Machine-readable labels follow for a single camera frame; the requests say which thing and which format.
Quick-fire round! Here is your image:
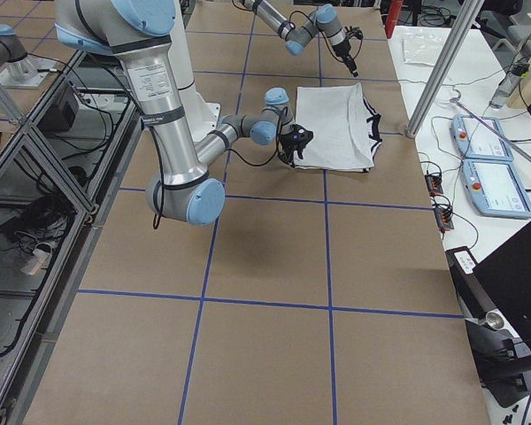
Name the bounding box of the black left braided cable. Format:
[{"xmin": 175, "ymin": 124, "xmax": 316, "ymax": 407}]
[{"xmin": 287, "ymin": 11, "xmax": 364, "ymax": 63}]

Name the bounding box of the black box with label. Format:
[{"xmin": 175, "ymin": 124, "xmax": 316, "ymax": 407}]
[{"xmin": 445, "ymin": 246, "xmax": 496, "ymax": 325}]

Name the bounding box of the upper teach pendant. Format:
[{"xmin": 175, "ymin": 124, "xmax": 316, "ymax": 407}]
[{"xmin": 450, "ymin": 114, "xmax": 513, "ymax": 162}]

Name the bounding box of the upper orange circuit board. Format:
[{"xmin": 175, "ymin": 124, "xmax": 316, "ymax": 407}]
[{"xmin": 424, "ymin": 173, "xmax": 444, "ymax": 197}]

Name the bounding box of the lower orange circuit board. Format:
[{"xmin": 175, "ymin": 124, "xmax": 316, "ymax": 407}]
[{"xmin": 433, "ymin": 204, "xmax": 454, "ymax": 234}]

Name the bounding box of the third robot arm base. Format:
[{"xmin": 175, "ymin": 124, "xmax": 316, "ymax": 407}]
[{"xmin": 0, "ymin": 24, "xmax": 57, "ymax": 89}]

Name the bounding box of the grey cartoon print t-shirt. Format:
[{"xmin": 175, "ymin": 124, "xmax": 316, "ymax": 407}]
[{"xmin": 294, "ymin": 83, "xmax": 382, "ymax": 173}]

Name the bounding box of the orange circuit board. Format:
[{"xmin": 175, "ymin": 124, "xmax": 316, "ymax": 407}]
[
  {"xmin": 424, "ymin": 173, "xmax": 444, "ymax": 197},
  {"xmin": 433, "ymin": 204, "xmax": 454, "ymax": 234}
]

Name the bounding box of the black right braided cable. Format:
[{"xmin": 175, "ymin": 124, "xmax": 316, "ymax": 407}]
[{"xmin": 65, "ymin": 66, "xmax": 302, "ymax": 231}]

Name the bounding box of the aluminium frame post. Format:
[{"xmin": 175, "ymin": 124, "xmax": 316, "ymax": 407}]
[{"xmin": 406, "ymin": 0, "xmax": 484, "ymax": 138}]

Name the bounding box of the teach pendant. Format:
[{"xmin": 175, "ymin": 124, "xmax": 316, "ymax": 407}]
[
  {"xmin": 462, "ymin": 159, "xmax": 531, "ymax": 220},
  {"xmin": 450, "ymin": 114, "xmax": 513, "ymax": 162}
]

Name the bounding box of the lower teach pendant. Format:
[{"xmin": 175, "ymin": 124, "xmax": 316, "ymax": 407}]
[{"xmin": 462, "ymin": 159, "xmax": 531, "ymax": 220}]

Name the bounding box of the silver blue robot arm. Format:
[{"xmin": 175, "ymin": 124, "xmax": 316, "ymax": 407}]
[
  {"xmin": 56, "ymin": 1, "xmax": 313, "ymax": 226},
  {"xmin": 232, "ymin": 0, "xmax": 364, "ymax": 77}
]

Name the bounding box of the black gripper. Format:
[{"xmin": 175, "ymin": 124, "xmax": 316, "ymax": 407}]
[
  {"xmin": 278, "ymin": 124, "xmax": 314, "ymax": 166},
  {"xmin": 334, "ymin": 27, "xmax": 364, "ymax": 77}
]

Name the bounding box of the black laptop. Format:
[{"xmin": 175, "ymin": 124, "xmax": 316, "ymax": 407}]
[{"xmin": 473, "ymin": 221, "xmax": 531, "ymax": 350}]

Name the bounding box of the black camera stand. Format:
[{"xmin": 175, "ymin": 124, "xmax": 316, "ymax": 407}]
[{"xmin": 465, "ymin": 310, "xmax": 531, "ymax": 407}]

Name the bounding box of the black braided cable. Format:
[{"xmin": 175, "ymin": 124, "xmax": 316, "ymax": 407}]
[
  {"xmin": 65, "ymin": 66, "xmax": 302, "ymax": 231},
  {"xmin": 287, "ymin": 11, "xmax": 364, "ymax": 63}
]

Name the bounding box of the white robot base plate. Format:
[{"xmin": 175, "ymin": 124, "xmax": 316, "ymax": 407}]
[{"xmin": 189, "ymin": 99, "xmax": 221, "ymax": 143}]

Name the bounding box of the black metal frame rack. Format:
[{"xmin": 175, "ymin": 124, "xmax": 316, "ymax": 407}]
[{"xmin": 0, "ymin": 53, "xmax": 141, "ymax": 424}]

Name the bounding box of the clear plastic bag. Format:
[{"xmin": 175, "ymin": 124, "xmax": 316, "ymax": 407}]
[{"xmin": 403, "ymin": 34, "xmax": 444, "ymax": 66}]

